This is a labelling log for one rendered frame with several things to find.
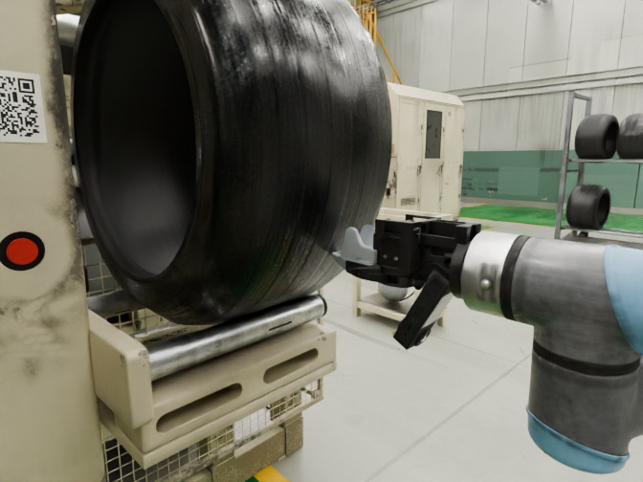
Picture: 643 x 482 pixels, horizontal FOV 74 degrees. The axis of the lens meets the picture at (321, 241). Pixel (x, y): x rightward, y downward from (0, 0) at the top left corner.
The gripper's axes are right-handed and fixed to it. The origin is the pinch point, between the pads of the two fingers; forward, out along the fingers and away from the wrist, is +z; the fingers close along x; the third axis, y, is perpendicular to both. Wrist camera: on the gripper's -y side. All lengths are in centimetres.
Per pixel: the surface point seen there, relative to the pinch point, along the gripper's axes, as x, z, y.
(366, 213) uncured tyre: -4.0, -1.5, 6.5
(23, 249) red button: 34.8, 17.6, 4.3
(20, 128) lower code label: 33.5, 18.0, 17.7
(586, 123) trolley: -516, 89, 54
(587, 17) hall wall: -1094, 242, 322
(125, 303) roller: 16.2, 38.3, -11.7
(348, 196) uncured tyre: 1.3, -2.5, 9.4
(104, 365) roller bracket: 28.7, 13.7, -10.8
